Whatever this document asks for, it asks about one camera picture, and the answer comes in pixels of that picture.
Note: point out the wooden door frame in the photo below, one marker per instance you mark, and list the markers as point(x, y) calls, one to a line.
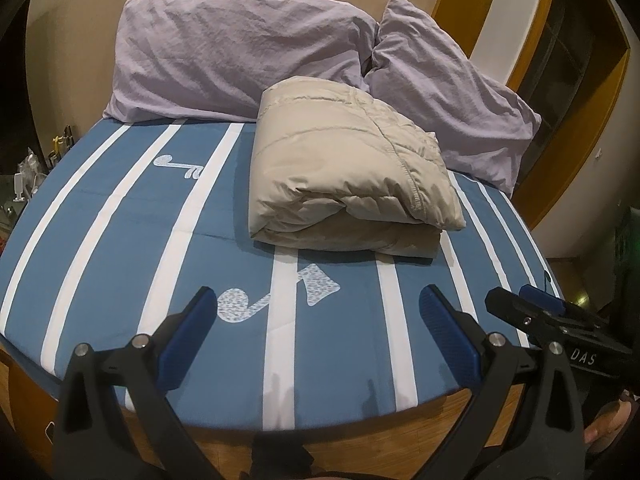
point(607, 125)

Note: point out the wooden bed frame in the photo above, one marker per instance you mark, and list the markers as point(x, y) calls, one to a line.
point(350, 440)

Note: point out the small white bedside object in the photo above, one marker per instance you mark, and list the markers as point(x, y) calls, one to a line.
point(25, 175)

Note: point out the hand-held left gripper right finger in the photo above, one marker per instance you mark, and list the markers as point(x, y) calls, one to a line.
point(450, 332)

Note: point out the large purple pillow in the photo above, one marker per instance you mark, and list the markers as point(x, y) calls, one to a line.
point(220, 55)

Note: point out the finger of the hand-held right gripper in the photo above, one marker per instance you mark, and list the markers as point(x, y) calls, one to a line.
point(545, 297)
point(510, 305)

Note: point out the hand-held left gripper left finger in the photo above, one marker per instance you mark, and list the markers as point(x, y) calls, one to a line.
point(189, 330)

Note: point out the blue white striped bed sheet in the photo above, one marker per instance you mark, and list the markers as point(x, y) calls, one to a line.
point(125, 240)

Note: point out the person's right hand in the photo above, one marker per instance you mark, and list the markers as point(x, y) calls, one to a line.
point(607, 425)

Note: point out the yellow black bedside tools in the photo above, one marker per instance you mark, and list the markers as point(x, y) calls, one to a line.
point(61, 145)

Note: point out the small purple pillow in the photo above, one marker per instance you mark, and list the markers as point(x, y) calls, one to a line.
point(450, 90)

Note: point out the beige puffer jacket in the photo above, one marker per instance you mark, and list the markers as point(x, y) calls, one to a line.
point(340, 170)

